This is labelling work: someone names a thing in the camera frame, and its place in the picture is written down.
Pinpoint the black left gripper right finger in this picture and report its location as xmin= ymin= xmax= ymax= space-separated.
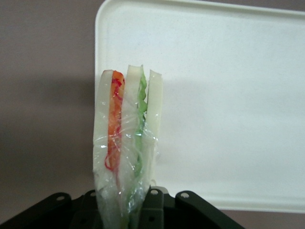
xmin=142 ymin=187 xmax=246 ymax=229

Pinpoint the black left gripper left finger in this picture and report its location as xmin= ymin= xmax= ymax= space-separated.
xmin=0 ymin=189 xmax=103 ymax=229

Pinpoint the plastic triangle sandwich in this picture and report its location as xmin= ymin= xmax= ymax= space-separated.
xmin=91 ymin=63 xmax=165 ymax=229

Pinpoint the white rectangular plastic tray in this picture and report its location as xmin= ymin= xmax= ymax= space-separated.
xmin=93 ymin=0 xmax=305 ymax=213

